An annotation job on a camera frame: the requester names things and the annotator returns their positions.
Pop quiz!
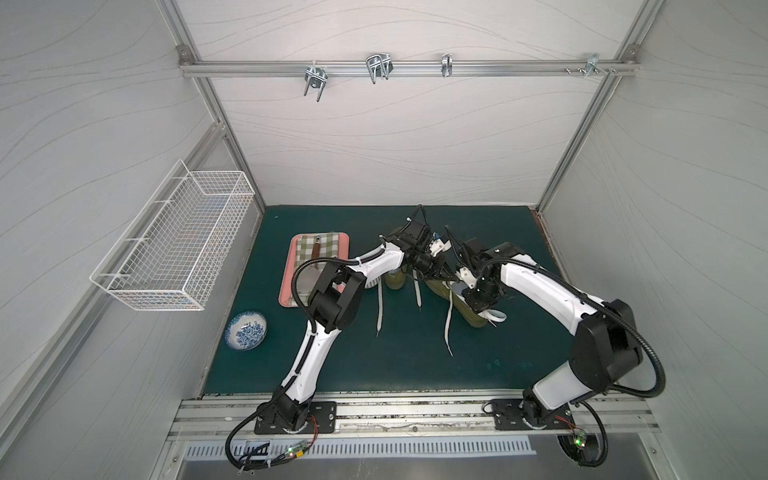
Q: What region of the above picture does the white wire basket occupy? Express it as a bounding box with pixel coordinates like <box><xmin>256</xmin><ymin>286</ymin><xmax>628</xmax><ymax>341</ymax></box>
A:
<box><xmin>90</xmin><ymin>160</ymin><xmax>255</xmax><ymax>312</ymax></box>

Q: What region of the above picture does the blue white patterned bowl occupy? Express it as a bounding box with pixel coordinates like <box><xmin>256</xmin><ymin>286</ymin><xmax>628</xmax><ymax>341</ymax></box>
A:
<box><xmin>224</xmin><ymin>311</ymin><xmax>268</xmax><ymax>351</ymax></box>

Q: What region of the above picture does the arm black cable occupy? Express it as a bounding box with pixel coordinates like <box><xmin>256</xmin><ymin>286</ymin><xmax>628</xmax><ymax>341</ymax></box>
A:
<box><xmin>476</xmin><ymin>257</ymin><xmax>667</xmax><ymax>400</ymax></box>
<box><xmin>290</xmin><ymin>245</ymin><xmax>385</xmax><ymax>316</ymax></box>

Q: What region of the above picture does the metal hook clamp middle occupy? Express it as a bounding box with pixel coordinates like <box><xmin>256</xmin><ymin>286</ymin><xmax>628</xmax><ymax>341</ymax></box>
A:
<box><xmin>365</xmin><ymin>53</ymin><xmax>393</xmax><ymax>84</ymax></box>

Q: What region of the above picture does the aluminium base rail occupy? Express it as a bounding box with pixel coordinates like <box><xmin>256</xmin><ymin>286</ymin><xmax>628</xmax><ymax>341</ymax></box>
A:
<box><xmin>167</xmin><ymin>389</ymin><xmax>661</xmax><ymax>440</ymax></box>

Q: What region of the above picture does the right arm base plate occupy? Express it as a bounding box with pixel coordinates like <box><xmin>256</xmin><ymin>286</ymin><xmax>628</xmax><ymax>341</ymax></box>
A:
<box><xmin>482</xmin><ymin>396</ymin><xmax>576</xmax><ymax>431</ymax></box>

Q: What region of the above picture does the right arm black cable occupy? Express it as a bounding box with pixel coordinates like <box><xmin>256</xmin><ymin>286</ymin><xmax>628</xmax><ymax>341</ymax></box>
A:
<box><xmin>476</xmin><ymin>257</ymin><xmax>667</xmax><ymax>400</ymax></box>

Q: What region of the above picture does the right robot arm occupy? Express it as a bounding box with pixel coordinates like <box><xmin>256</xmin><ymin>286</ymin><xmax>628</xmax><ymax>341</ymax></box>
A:
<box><xmin>453</xmin><ymin>240</ymin><xmax>643</xmax><ymax>422</ymax></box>

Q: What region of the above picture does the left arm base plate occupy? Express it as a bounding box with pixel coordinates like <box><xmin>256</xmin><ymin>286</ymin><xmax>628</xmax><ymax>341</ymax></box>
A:
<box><xmin>253</xmin><ymin>400</ymin><xmax>337</xmax><ymax>435</ymax></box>

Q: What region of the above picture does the white vent strip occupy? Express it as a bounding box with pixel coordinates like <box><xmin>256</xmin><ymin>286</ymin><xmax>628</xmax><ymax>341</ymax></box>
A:
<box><xmin>184</xmin><ymin>435</ymin><xmax>537</xmax><ymax>462</ymax></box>

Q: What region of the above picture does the metal bracket right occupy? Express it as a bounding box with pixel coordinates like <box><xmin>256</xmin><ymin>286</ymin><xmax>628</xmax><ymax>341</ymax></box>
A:
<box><xmin>564</xmin><ymin>54</ymin><xmax>618</xmax><ymax>78</ymax></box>

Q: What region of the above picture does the small metal clip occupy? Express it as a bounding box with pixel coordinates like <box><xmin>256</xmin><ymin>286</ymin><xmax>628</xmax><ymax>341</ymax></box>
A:
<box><xmin>441</xmin><ymin>53</ymin><xmax>453</xmax><ymax>78</ymax></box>

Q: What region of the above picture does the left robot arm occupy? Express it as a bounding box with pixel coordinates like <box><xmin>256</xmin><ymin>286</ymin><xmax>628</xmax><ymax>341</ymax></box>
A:
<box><xmin>268</xmin><ymin>219</ymin><xmax>456</xmax><ymax>423</ymax></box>

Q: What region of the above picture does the aluminium crossbar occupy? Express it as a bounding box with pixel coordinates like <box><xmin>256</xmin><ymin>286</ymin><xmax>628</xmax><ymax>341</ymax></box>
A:
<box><xmin>180</xmin><ymin>58</ymin><xmax>641</xmax><ymax>78</ymax></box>

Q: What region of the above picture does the pink tray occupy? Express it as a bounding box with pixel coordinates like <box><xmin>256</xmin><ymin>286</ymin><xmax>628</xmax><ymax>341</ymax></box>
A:
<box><xmin>278</xmin><ymin>232</ymin><xmax>350</xmax><ymax>308</ymax></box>

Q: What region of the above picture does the metal U-bolt clamp left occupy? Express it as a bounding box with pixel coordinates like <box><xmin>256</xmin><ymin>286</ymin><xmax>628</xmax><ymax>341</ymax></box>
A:
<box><xmin>303</xmin><ymin>65</ymin><xmax>328</xmax><ymax>102</ymax></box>

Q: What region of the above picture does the light blue insole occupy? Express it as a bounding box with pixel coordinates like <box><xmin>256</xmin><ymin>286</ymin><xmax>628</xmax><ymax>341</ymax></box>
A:
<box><xmin>451</xmin><ymin>282</ymin><xmax>507</xmax><ymax>328</ymax></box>

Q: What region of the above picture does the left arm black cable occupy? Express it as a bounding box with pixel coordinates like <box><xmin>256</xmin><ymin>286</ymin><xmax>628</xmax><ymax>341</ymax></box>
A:
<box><xmin>290</xmin><ymin>245</ymin><xmax>385</xmax><ymax>316</ymax></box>

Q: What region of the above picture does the ribbed ceramic cup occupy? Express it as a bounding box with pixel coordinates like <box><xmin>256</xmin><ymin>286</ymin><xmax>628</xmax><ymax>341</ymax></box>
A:
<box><xmin>365</xmin><ymin>274</ymin><xmax>383</xmax><ymax>289</ymax></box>

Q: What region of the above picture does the olive shoe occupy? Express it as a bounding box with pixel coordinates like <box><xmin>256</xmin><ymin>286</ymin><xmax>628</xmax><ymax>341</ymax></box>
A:
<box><xmin>375</xmin><ymin>268</ymin><xmax>409</xmax><ymax>337</ymax></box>
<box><xmin>413</xmin><ymin>272</ymin><xmax>491</xmax><ymax>357</ymax></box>

